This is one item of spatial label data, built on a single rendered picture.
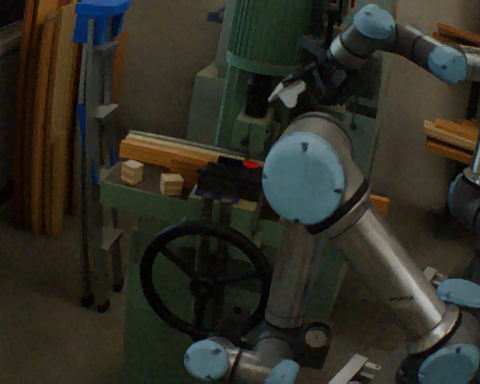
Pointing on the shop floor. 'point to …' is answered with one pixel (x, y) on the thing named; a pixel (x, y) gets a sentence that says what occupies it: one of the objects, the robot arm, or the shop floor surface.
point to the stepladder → (84, 29)
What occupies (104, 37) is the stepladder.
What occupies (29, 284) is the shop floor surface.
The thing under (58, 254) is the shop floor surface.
